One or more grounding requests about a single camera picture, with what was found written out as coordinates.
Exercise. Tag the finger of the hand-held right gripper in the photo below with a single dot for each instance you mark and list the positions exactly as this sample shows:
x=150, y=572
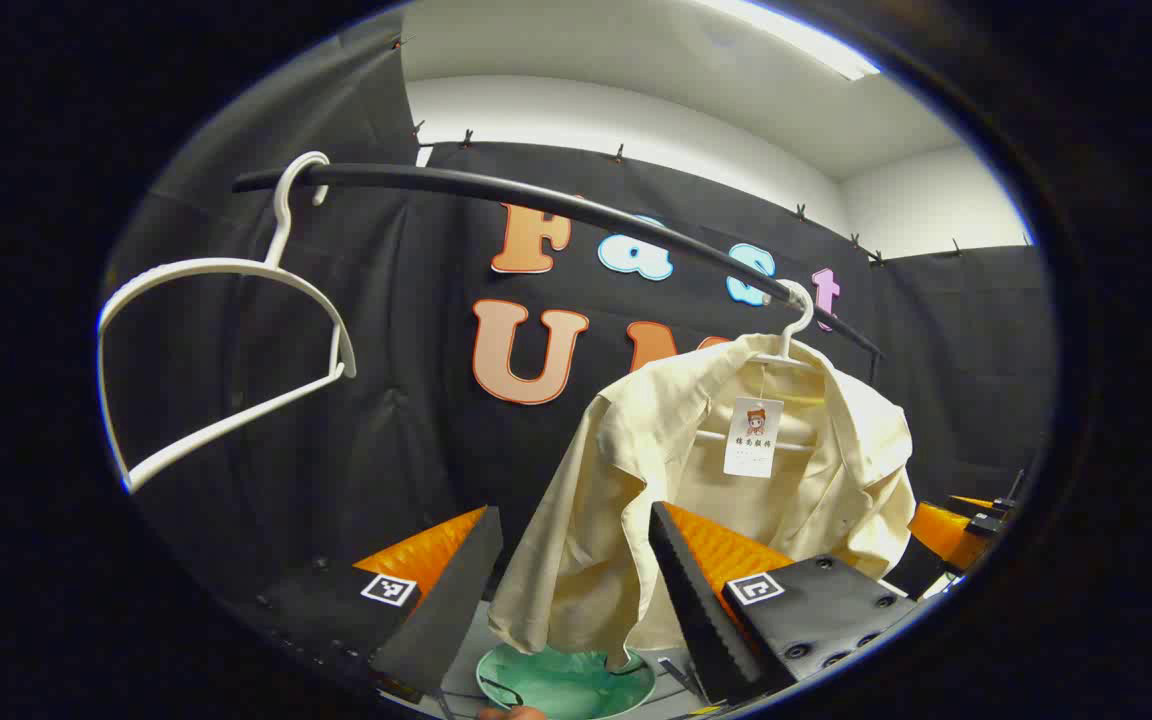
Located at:
x=941, y=535
x=981, y=508

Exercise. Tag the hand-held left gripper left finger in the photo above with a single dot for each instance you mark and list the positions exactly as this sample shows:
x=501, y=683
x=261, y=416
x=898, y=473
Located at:
x=456, y=590

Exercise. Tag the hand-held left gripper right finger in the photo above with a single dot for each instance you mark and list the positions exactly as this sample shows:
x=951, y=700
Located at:
x=691, y=600

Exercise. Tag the cream shirt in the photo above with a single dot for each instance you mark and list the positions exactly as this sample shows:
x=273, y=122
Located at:
x=636, y=480

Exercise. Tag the green laundry hamper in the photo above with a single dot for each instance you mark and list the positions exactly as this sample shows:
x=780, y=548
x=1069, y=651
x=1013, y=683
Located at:
x=566, y=685

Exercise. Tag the white plastic hanger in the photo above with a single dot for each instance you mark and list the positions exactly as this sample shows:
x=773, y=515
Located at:
x=800, y=325
x=216, y=264

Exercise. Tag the black clothes rack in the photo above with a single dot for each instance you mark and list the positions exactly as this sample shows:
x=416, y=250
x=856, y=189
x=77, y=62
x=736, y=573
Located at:
x=496, y=187

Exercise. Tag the black backdrop cloth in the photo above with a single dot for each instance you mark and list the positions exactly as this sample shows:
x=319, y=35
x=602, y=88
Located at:
x=386, y=400

